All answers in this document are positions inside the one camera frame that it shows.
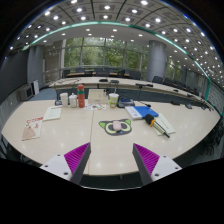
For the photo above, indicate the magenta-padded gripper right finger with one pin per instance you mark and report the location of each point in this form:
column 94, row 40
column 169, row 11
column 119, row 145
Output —
column 166, row 165

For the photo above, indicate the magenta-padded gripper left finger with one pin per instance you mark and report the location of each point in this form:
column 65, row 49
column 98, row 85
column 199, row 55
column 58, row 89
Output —
column 55, row 165

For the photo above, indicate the pink computer mouse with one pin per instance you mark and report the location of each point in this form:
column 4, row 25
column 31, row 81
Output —
column 117, row 125

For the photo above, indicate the grey cat-shaped mouse pad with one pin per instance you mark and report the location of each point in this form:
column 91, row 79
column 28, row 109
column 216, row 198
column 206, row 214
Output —
column 106, row 127

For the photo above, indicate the white paper sheet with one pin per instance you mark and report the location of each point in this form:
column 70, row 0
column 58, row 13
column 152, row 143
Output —
column 166, row 123

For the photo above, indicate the red and white leaflet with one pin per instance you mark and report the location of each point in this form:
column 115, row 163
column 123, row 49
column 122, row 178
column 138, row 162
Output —
column 32, row 128

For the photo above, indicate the white printed document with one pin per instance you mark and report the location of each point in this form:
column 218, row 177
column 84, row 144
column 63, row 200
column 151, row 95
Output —
column 52, row 113

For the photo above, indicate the blue and white book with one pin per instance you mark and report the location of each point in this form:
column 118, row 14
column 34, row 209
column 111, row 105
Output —
column 143, row 111

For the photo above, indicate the black desk microphone console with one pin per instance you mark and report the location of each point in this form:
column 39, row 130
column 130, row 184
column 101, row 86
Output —
column 58, row 102
column 125, row 102

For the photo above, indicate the colourful sticker sheet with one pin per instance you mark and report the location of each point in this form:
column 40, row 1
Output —
column 95, row 107

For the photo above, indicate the red thermos bottle, green band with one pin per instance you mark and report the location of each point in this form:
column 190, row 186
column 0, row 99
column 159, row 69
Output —
column 81, row 98

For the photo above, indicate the grey box monitor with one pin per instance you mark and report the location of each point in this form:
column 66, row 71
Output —
column 26, row 92

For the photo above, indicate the white upright panel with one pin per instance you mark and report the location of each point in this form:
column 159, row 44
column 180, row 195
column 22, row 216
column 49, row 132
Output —
column 36, row 87

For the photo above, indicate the cream cardboard box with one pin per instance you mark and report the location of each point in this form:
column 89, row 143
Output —
column 97, row 96

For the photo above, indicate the printed drink cup with straw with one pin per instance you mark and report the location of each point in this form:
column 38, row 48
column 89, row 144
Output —
column 113, row 100

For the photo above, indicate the dark office chairs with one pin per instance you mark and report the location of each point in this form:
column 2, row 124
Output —
column 157, row 79

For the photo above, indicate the long curved conference desk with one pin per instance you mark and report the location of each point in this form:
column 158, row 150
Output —
column 126, row 82

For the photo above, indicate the ceiling lights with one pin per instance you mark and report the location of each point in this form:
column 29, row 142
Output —
column 106, row 7

